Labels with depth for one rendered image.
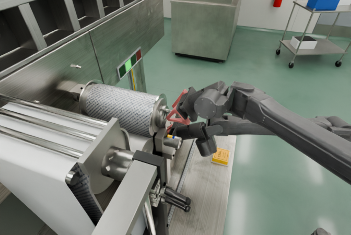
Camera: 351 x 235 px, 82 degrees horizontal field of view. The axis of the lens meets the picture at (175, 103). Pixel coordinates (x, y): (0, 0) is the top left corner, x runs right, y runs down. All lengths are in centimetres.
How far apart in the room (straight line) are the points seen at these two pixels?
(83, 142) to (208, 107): 27
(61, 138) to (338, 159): 47
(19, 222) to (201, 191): 63
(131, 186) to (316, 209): 195
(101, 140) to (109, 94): 36
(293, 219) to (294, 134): 162
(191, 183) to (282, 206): 124
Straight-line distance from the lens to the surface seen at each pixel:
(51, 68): 75
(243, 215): 191
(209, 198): 91
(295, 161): 238
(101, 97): 71
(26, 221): 91
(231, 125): 71
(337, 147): 44
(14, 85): 68
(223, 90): 54
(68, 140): 41
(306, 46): 398
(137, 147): 62
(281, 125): 47
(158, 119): 65
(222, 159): 99
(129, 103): 66
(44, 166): 39
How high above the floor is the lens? 172
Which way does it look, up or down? 40 degrees down
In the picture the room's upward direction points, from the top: straight up
